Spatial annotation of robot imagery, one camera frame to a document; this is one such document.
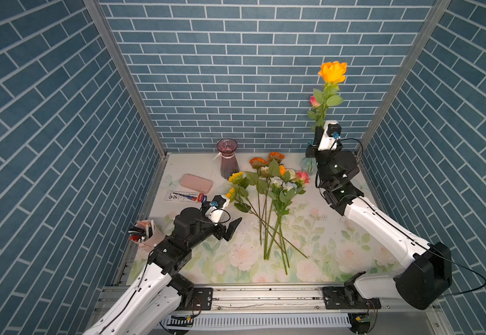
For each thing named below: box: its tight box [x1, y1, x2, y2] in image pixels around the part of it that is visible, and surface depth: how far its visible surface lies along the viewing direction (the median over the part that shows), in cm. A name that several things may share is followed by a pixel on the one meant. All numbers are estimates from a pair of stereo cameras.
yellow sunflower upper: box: [228, 170, 244, 184], surface depth 107 cm
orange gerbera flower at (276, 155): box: [266, 151, 286, 165], surface depth 110 cm
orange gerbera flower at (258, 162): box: [248, 157, 270, 173], surface depth 111 cm
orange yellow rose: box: [307, 61, 348, 128], surface depth 60 cm
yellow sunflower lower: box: [224, 187, 238, 203], surface depth 98 cm
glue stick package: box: [165, 191, 207, 204], surface depth 103 cm
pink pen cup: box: [127, 219, 165, 252], surface depth 82 cm
